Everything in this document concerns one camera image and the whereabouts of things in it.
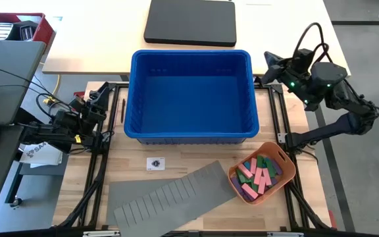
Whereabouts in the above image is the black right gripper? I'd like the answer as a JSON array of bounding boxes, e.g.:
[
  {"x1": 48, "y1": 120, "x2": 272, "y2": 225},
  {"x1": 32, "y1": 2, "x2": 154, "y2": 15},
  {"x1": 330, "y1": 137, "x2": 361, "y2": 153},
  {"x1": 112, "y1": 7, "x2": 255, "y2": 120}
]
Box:
[{"x1": 261, "y1": 48, "x2": 316, "y2": 95}]

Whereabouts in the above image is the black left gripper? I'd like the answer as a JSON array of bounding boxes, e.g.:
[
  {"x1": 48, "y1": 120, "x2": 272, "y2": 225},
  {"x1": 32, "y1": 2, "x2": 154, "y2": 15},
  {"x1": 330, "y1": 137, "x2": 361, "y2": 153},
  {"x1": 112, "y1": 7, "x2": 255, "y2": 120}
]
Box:
[{"x1": 53, "y1": 82, "x2": 111, "y2": 147}]

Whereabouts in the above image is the short grey slotted divider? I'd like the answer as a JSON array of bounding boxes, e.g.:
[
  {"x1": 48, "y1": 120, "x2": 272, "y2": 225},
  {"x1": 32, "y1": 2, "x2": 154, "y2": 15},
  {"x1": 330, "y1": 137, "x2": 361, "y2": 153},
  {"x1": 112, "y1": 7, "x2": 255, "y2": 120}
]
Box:
[{"x1": 106, "y1": 178, "x2": 179, "y2": 226}]

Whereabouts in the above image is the large blue plastic bin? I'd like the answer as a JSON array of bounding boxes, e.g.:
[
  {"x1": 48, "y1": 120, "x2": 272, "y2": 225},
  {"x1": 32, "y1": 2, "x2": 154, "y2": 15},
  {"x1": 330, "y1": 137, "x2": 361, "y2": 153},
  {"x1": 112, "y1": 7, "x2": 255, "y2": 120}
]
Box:
[{"x1": 124, "y1": 49, "x2": 261, "y2": 145}]

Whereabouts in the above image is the orange plastic basket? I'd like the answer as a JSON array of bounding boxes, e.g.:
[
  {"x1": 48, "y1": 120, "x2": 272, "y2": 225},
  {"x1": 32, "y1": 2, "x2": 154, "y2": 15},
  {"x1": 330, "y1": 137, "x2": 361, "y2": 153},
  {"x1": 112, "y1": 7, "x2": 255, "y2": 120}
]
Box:
[{"x1": 227, "y1": 141, "x2": 297, "y2": 206}]

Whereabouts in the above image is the long grey slotted divider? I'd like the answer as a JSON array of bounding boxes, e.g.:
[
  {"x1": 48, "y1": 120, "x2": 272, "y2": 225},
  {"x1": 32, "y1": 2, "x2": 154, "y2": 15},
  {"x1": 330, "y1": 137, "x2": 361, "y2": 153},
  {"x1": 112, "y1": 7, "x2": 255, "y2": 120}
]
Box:
[{"x1": 113, "y1": 160, "x2": 239, "y2": 237}]

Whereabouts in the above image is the white printed paper sheet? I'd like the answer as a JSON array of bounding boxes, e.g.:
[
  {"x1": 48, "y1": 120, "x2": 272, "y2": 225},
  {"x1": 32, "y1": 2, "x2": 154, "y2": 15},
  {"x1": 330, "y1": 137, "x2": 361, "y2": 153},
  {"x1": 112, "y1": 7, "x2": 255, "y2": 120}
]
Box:
[{"x1": 18, "y1": 141, "x2": 71, "y2": 169}]

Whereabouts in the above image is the black support beam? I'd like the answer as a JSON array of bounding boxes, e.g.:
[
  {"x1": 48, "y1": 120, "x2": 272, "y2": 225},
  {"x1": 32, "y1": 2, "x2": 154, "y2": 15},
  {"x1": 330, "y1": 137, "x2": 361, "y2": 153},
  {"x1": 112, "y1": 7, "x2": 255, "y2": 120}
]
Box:
[{"x1": 11, "y1": 107, "x2": 74, "y2": 154}]

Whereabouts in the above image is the white card with black logo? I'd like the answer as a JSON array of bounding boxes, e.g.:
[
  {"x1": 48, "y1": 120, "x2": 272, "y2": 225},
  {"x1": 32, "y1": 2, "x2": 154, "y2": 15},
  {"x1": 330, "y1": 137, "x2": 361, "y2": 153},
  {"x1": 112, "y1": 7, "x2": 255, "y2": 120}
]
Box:
[{"x1": 145, "y1": 156, "x2": 166, "y2": 172}]

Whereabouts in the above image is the light wooden table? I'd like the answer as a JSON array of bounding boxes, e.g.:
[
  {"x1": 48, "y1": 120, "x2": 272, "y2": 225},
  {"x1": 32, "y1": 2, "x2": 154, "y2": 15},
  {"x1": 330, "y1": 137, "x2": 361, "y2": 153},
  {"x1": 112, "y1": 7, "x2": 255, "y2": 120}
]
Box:
[{"x1": 41, "y1": 0, "x2": 353, "y2": 79}]

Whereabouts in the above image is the black rectangular pad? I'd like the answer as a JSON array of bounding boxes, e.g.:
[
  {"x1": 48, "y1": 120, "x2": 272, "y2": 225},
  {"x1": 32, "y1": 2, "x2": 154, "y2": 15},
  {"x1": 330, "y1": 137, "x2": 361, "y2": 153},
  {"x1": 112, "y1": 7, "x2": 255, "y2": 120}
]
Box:
[{"x1": 143, "y1": 0, "x2": 238, "y2": 48}]

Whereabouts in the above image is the red plastic crate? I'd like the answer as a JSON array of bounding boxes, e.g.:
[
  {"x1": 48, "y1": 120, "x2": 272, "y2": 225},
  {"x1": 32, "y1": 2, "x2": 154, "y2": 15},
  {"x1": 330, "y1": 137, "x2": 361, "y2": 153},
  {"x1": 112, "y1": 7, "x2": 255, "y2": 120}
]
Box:
[{"x1": 0, "y1": 12, "x2": 55, "y2": 45}]

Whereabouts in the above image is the black toaster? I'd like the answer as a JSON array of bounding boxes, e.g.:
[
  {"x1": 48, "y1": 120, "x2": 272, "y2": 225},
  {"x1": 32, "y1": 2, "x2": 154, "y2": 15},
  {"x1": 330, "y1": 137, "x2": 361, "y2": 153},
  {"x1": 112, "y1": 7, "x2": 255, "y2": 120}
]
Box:
[{"x1": 11, "y1": 20, "x2": 39, "y2": 42}]

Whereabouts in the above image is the silver ribbed metal appliance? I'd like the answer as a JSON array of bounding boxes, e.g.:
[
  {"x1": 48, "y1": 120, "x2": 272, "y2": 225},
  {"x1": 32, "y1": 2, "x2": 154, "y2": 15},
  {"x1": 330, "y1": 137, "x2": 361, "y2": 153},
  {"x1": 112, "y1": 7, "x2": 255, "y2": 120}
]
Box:
[{"x1": 0, "y1": 22, "x2": 14, "y2": 41}]

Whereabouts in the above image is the yellow cable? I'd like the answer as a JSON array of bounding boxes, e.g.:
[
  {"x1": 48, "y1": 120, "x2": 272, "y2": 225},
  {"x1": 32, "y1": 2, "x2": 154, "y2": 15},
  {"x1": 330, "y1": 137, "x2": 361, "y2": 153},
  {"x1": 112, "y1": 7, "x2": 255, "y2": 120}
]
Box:
[{"x1": 42, "y1": 73, "x2": 61, "y2": 106}]

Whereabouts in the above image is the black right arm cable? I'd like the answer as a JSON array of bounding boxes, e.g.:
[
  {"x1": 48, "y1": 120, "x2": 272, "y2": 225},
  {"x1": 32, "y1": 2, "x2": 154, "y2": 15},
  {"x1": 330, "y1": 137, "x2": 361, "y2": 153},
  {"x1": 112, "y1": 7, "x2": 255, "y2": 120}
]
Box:
[{"x1": 291, "y1": 22, "x2": 334, "y2": 64}]

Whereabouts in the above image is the silver aluminium bracket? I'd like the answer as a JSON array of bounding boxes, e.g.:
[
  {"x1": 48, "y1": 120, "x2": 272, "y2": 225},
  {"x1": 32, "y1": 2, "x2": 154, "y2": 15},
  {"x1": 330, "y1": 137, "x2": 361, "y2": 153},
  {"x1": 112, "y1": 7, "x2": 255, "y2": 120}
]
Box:
[
  {"x1": 266, "y1": 232, "x2": 304, "y2": 237},
  {"x1": 83, "y1": 230, "x2": 121, "y2": 237}
]

